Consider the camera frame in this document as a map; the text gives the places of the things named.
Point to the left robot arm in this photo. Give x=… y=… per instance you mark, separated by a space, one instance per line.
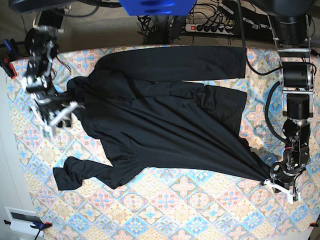
x=290 y=28

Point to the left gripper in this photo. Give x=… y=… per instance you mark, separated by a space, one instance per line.
x=281 y=176

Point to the patterned tablecloth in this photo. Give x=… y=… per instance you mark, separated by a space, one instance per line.
x=159 y=203

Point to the white power strip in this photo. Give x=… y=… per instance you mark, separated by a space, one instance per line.
x=209 y=29

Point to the white wall vent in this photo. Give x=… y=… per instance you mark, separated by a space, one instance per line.
x=21 y=220

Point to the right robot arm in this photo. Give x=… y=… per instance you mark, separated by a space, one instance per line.
x=48 y=23

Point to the blue clamp bottom left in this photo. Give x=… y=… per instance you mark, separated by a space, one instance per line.
x=40 y=225

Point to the black long-sleeve t-shirt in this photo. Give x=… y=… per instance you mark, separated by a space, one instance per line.
x=151 y=108

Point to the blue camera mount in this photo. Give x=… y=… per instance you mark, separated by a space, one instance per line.
x=157 y=7

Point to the red black clamp left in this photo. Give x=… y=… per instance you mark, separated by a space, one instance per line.
x=8 y=68

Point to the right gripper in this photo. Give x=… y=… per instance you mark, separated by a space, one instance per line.
x=50 y=100

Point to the black round stool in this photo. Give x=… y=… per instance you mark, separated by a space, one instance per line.
x=30 y=41

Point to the red clamp bottom right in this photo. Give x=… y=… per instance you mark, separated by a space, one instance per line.
x=314 y=225

